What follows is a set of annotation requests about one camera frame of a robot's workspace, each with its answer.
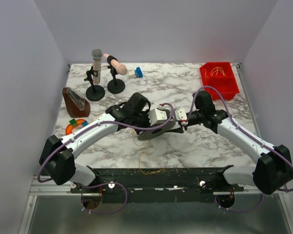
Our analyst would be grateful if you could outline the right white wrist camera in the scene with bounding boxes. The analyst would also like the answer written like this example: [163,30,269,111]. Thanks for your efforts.
[174,109,187,121]

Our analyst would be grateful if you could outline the black cable spool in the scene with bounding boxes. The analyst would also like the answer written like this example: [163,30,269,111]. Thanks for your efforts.
[137,121,176,141]

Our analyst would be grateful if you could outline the small blue toy block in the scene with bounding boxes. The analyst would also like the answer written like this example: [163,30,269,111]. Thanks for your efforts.
[82,121,88,127]

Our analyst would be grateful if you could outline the yellow cables in bin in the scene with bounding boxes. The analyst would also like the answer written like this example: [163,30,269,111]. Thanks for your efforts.
[203,67,229,79]

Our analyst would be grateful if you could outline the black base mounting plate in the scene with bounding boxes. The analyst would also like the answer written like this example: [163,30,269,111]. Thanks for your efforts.
[70,167,244,203]

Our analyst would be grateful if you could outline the green toy block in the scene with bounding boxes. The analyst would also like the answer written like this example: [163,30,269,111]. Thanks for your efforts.
[69,118,78,126]

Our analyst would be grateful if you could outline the purple cable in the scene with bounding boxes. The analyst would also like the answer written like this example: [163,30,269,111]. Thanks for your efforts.
[37,102,129,215]
[187,85,293,214]

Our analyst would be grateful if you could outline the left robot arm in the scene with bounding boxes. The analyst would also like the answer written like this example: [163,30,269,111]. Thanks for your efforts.
[39,93,151,185]

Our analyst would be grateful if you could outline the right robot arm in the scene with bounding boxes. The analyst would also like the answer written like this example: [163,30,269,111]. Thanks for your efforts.
[174,90,293,195]

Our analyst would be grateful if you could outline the yellow cable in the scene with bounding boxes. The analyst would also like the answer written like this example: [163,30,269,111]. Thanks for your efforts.
[131,129,167,176]

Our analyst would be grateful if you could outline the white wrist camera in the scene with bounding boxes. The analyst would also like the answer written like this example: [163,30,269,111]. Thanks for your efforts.
[148,108,170,126]
[174,109,187,121]

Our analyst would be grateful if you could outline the aluminium frame rail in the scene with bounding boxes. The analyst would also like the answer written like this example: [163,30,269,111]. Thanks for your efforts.
[29,173,289,195]

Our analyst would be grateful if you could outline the blue and white block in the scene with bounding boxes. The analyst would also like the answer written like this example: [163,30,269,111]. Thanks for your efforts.
[128,67,143,78]

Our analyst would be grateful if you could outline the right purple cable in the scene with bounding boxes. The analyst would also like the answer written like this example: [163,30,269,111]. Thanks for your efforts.
[187,85,293,214]

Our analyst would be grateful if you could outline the brown wooden metronome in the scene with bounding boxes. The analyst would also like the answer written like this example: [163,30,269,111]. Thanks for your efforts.
[62,87,90,118]

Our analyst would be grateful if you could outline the red plastic bin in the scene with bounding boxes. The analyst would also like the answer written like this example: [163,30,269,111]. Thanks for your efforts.
[199,62,240,100]

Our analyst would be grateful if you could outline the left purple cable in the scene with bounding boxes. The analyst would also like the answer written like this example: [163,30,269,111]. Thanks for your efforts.
[37,102,129,215]

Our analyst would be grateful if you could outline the pink wooden microphone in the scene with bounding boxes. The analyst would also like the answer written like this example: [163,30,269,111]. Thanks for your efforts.
[103,54,127,75]

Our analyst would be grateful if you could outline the grey mesh microphone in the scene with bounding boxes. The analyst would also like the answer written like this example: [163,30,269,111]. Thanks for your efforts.
[91,48,103,84]

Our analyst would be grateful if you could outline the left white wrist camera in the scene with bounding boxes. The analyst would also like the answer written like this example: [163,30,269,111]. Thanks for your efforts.
[148,108,170,126]

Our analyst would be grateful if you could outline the orange curved track piece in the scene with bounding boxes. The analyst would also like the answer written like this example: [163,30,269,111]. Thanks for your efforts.
[65,119,86,135]

